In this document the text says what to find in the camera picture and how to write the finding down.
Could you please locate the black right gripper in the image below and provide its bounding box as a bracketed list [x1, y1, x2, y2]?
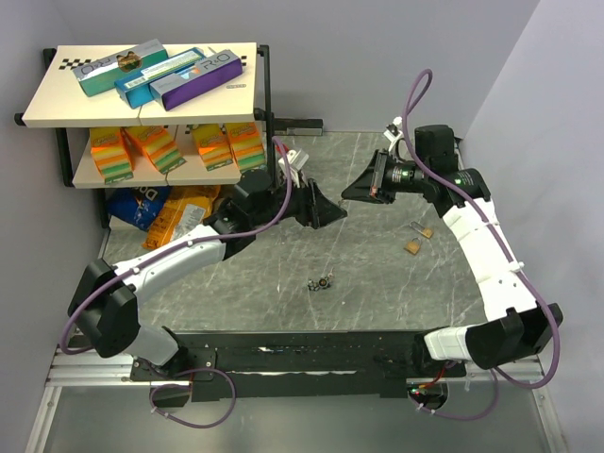
[342, 148, 430, 205]

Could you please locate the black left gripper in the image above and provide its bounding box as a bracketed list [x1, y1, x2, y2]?
[251, 172, 347, 229]

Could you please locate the brass padlock short shackle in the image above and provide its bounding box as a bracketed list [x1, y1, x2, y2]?
[404, 237, 422, 256]

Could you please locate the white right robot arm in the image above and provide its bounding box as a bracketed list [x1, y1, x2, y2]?
[342, 118, 562, 376]

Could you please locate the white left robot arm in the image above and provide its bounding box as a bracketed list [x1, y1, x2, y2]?
[65, 170, 347, 379]

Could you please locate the small key bunch on table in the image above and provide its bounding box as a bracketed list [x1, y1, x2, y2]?
[307, 270, 334, 292]

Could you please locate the brass padlock long shackle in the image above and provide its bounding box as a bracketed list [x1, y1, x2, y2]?
[409, 221, 434, 239]

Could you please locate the brown snack bag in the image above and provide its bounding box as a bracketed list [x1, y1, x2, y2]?
[204, 185, 247, 226]

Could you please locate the orange green sponge pack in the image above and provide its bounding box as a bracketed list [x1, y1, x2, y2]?
[124, 126, 186, 175]
[90, 127, 134, 184]
[192, 124, 233, 171]
[225, 122, 266, 173]

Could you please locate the orange snack bag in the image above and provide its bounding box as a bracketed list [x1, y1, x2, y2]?
[142, 186, 221, 250]

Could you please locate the blue Doritos bag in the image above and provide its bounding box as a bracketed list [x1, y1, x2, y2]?
[107, 186, 171, 231]

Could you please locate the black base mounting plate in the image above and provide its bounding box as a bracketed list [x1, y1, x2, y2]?
[123, 329, 454, 403]

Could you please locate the purple grey R+O box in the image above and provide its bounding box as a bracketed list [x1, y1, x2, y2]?
[150, 49, 243, 111]

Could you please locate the blue carton box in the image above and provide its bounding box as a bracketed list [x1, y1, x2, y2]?
[114, 47, 205, 109]

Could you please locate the teal grey R+O box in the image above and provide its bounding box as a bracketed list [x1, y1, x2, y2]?
[72, 39, 168, 97]

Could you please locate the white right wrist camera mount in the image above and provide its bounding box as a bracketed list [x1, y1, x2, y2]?
[383, 116, 404, 143]

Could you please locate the black bracket at back wall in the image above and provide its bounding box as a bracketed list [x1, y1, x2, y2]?
[273, 118, 324, 137]

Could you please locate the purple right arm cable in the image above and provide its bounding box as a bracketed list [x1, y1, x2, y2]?
[400, 68, 562, 420]

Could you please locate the black frame shelf rack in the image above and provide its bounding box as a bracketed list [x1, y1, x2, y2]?
[13, 42, 280, 227]

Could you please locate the aluminium rail frame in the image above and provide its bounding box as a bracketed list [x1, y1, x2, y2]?
[27, 352, 567, 452]

